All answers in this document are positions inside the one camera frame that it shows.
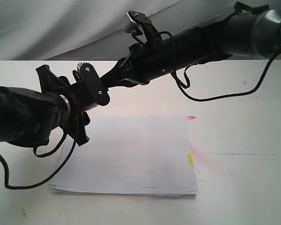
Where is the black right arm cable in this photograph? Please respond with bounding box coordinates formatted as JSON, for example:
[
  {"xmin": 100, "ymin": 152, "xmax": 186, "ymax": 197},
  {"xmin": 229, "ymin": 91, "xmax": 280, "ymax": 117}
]
[{"xmin": 158, "ymin": 30, "xmax": 281, "ymax": 102}]

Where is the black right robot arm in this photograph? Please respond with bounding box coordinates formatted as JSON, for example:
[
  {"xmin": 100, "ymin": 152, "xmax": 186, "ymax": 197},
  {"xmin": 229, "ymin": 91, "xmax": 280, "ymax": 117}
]
[{"xmin": 101, "ymin": 2, "xmax": 281, "ymax": 88}]

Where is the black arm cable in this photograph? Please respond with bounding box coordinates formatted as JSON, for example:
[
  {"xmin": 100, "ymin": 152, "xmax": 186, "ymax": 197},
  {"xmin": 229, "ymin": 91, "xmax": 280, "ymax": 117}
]
[
  {"xmin": 158, "ymin": 30, "xmax": 281, "ymax": 102},
  {"xmin": 0, "ymin": 103, "xmax": 80, "ymax": 190}
]

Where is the white paper stack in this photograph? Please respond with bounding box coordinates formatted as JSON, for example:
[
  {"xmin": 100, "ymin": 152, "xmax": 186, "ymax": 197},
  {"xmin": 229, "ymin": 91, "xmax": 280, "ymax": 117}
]
[{"xmin": 50, "ymin": 114, "xmax": 198, "ymax": 197}]

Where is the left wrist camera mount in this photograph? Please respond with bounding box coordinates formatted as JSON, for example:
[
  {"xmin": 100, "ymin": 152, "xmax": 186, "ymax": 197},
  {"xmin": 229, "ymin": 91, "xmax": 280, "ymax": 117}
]
[{"xmin": 71, "ymin": 62, "xmax": 110, "ymax": 111}]

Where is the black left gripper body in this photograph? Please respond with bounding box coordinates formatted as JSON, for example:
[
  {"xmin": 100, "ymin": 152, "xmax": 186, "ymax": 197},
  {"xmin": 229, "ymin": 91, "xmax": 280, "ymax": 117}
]
[{"xmin": 59, "ymin": 75, "xmax": 101, "ymax": 126}]

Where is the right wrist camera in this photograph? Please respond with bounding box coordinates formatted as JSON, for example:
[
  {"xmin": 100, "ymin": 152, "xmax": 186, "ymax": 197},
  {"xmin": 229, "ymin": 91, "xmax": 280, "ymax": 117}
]
[{"xmin": 122, "ymin": 10, "xmax": 152, "ymax": 36}]

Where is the yellow sticky tab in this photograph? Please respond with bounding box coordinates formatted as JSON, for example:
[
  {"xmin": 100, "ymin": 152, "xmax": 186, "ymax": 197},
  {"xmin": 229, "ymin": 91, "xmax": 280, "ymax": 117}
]
[{"xmin": 188, "ymin": 153, "xmax": 193, "ymax": 165}]

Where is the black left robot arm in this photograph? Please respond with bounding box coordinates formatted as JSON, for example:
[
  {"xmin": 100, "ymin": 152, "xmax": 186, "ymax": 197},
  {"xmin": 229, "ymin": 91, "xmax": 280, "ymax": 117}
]
[{"xmin": 0, "ymin": 63, "xmax": 109, "ymax": 148}]

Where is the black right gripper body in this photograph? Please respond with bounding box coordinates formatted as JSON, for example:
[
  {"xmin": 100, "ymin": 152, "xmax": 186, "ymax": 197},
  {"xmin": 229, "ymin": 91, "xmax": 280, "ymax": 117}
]
[{"xmin": 126, "ymin": 32, "xmax": 177, "ymax": 81}]

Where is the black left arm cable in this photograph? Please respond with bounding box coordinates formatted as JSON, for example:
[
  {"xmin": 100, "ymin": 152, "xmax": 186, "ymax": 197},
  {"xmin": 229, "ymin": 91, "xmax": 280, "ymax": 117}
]
[{"xmin": 0, "ymin": 103, "xmax": 80, "ymax": 190}]

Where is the grey backdrop cloth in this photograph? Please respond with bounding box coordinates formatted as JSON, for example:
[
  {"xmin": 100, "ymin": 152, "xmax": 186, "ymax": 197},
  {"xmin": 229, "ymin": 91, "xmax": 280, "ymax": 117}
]
[{"xmin": 0, "ymin": 0, "xmax": 281, "ymax": 61}]

